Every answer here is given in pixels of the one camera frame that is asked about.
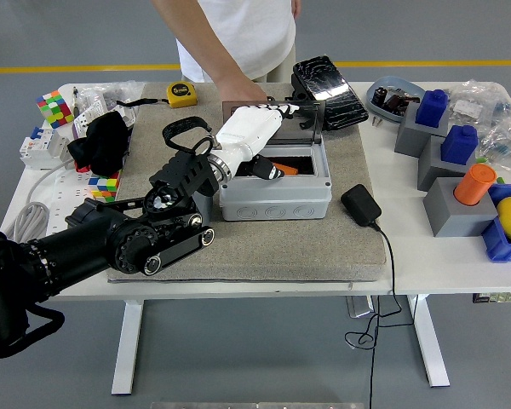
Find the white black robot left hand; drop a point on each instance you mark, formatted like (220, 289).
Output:
(251, 125)

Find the person's right hand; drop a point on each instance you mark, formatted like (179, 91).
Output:
(240, 91)

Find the person's left hand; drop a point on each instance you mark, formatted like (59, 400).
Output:
(296, 6)

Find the smoky transparent box lid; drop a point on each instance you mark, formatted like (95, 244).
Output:
(294, 136)

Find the person's right forearm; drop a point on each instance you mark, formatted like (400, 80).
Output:
(200, 42)

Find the grey plastic junction box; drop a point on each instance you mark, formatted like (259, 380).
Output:
(277, 202)

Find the silver box under table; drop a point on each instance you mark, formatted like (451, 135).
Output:
(359, 307)

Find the person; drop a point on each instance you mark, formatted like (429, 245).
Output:
(255, 38)

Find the shiny black case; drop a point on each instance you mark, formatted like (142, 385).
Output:
(328, 91)

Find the grey holder block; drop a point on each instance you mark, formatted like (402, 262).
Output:
(432, 168)
(455, 219)
(206, 206)
(411, 136)

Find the clear bag of parts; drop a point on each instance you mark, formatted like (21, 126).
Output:
(472, 106)
(506, 140)
(119, 91)

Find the black capacitor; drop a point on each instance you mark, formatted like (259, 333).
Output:
(381, 96)

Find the grey-brown mat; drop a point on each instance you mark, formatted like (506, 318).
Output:
(281, 251)

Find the light blue tray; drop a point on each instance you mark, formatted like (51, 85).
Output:
(381, 111)

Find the black power adapter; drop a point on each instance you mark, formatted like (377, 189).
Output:
(359, 204)

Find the brown capacitor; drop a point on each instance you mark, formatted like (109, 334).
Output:
(394, 104)

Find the black cloth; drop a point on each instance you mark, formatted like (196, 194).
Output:
(102, 140)

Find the white socket package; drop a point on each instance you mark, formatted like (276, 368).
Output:
(87, 117)

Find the multicoloured puzzle cube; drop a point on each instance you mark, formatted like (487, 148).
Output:
(55, 108)
(104, 187)

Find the blue plastic block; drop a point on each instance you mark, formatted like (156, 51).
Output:
(430, 111)
(457, 147)

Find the small red object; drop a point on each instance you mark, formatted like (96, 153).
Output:
(83, 169)

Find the white power strip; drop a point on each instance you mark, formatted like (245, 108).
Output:
(64, 196)

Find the white circuit breaker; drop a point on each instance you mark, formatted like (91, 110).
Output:
(38, 149)

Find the green plastic piece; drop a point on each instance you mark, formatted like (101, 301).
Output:
(501, 180)

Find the white table leg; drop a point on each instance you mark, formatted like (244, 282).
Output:
(125, 349)
(430, 349)

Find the blue plastic bin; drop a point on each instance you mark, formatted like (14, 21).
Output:
(500, 247)

